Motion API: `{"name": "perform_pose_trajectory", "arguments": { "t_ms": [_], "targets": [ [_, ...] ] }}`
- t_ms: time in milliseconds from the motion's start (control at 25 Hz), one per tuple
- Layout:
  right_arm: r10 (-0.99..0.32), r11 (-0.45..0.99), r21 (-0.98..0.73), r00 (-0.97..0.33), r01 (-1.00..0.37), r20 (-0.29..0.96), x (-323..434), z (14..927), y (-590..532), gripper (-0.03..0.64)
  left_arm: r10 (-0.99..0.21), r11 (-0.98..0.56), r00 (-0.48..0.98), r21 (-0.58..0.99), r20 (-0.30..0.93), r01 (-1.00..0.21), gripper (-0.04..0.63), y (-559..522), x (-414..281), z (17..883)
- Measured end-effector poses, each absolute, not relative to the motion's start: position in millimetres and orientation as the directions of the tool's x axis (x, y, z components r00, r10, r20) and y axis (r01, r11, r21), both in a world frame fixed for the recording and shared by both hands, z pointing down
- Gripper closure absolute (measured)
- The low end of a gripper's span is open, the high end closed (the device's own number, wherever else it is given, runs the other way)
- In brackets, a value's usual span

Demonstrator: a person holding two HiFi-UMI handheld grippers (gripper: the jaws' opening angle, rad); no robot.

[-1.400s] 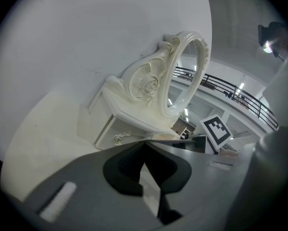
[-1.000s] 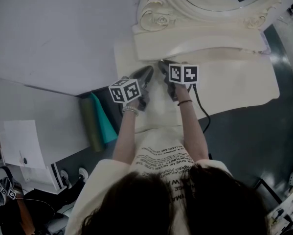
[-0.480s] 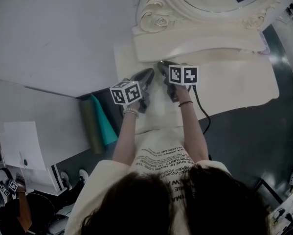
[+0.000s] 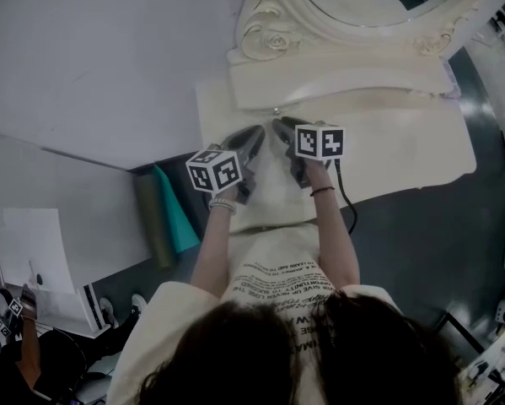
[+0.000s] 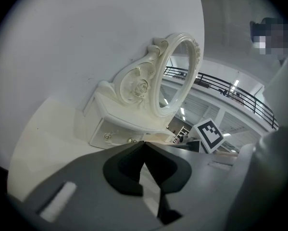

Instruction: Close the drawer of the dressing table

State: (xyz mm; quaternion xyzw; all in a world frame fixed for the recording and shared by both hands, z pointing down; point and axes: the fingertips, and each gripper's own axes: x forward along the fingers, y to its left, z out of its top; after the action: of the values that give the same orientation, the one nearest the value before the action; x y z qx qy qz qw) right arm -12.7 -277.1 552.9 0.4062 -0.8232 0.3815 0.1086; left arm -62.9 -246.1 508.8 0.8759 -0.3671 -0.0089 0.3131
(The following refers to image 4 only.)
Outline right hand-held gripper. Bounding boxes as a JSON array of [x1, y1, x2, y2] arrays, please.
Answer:
[[271, 116, 347, 187]]

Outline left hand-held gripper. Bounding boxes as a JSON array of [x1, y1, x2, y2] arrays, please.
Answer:
[[185, 124, 266, 206]]

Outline cream ornate dressing table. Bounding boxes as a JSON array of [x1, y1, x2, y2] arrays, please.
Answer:
[[195, 52, 478, 234]]

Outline person's right forearm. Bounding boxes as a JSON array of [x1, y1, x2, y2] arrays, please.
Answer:
[[310, 187, 362, 291]]

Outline person's left forearm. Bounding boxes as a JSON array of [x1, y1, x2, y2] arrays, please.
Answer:
[[191, 192, 237, 299]]

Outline person's right hand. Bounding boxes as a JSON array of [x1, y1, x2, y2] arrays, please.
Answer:
[[307, 160, 335, 194]]

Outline cream carved oval mirror stand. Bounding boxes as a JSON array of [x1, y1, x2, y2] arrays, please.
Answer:
[[226, 0, 490, 111]]

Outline teal sheet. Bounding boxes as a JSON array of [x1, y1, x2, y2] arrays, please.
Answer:
[[153, 165, 202, 255]]

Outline person's cream printed shirt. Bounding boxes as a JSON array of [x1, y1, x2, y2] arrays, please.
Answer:
[[106, 222, 405, 405]]

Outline olive green rolled mat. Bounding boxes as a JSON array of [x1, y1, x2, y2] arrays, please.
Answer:
[[133, 173, 178, 269]]

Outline lavender plastic packet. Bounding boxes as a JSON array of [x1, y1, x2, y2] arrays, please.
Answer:
[[440, 59, 463, 100]]

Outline white shelf board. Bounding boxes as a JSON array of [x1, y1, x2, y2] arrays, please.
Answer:
[[24, 283, 110, 339]]

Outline white bead bracelet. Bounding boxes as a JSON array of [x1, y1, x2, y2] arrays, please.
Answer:
[[208, 197, 238, 217]]

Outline black cable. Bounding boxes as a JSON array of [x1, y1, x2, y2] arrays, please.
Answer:
[[334, 158, 359, 236]]

